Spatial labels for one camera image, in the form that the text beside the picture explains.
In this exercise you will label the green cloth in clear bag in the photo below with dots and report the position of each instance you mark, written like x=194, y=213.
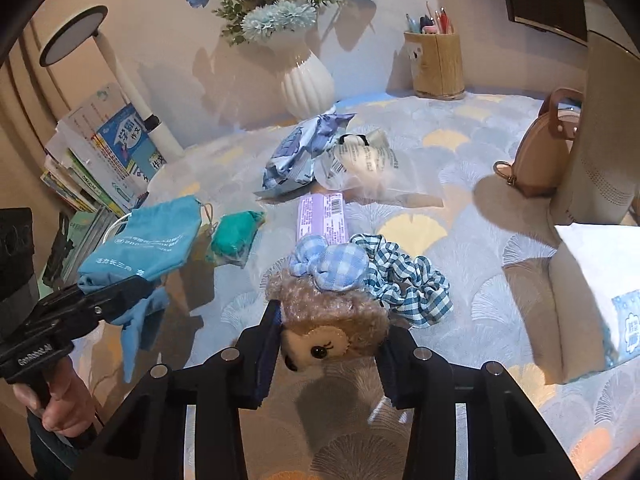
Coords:
x=232, y=237

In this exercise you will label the tan leather bag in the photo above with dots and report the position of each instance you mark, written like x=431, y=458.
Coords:
x=545, y=160

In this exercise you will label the white desk lamp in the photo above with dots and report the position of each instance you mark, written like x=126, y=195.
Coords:
x=72, y=37

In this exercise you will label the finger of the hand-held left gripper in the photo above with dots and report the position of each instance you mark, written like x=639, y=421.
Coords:
x=95, y=307
x=60, y=250

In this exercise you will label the beige curtain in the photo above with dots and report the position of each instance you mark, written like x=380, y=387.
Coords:
x=25, y=110

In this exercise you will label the blue white printed packet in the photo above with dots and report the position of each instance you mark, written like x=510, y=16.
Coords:
x=295, y=155

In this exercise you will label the bunch of pens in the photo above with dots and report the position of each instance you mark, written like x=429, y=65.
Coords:
x=432, y=22

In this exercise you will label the person's left forearm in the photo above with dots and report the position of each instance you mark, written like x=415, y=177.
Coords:
x=55, y=452

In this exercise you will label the brown plush bear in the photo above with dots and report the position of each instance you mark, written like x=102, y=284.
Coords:
x=325, y=310

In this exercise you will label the stack of books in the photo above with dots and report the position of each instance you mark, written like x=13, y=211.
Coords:
x=120, y=145

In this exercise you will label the blue and white artificial flowers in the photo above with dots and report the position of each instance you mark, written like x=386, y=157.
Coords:
x=277, y=22

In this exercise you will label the white tissue pack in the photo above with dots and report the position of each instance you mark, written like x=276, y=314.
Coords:
x=590, y=260

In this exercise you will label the wooden pen holder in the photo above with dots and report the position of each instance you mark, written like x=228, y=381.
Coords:
x=435, y=65

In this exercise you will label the teal checked scrunchie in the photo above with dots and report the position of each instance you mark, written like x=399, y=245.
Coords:
x=415, y=290

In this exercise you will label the person's left hand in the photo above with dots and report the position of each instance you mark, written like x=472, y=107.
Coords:
x=70, y=395

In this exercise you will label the purple packet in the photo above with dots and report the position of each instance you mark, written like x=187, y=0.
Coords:
x=322, y=217

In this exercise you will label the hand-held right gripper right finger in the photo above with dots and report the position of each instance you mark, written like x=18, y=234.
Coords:
x=390, y=375

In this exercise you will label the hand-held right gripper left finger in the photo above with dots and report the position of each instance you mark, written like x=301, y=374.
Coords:
x=267, y=355

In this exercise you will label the fan patterned tablecloth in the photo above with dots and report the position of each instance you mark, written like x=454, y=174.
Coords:
x=475, y=240

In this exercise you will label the clear plastic bag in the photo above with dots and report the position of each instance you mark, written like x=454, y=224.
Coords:
x=400, y=180

